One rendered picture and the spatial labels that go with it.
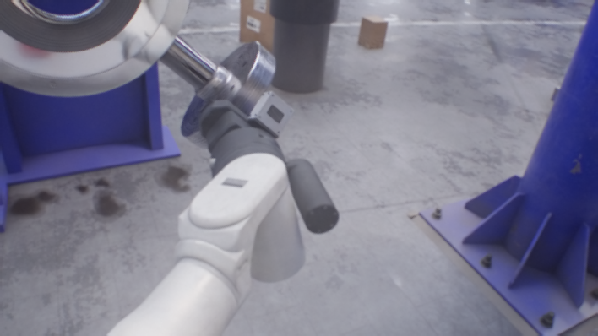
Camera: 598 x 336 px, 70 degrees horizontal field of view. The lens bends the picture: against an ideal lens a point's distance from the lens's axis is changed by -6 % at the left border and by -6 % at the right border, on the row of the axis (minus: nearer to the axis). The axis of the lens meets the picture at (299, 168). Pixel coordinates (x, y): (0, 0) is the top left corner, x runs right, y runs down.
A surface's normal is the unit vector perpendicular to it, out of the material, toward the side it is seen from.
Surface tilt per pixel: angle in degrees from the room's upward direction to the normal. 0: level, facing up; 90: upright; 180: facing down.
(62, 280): 0
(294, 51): 90
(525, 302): 0
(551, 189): 90
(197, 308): 33
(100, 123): 90
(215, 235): 51
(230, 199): 16
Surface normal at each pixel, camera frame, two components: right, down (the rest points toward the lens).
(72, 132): 0.45, 0.53
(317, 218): 0.24, 0.48
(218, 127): -0.68, -0.54
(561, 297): 0.10, -0.83
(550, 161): -0.95, 0.08
